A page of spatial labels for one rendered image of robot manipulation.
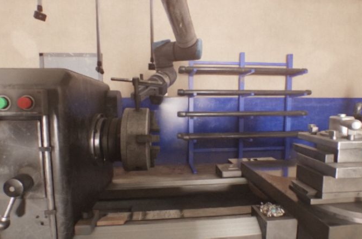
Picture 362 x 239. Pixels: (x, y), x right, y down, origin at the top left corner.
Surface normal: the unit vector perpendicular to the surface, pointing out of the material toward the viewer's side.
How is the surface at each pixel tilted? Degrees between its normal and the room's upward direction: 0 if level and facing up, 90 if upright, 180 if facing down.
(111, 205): 90
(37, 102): 90
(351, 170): 90
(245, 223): 36
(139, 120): 49
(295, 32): 90
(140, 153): 102
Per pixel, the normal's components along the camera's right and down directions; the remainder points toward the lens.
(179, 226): 0.05, -0.76
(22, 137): 0.10, 0.08
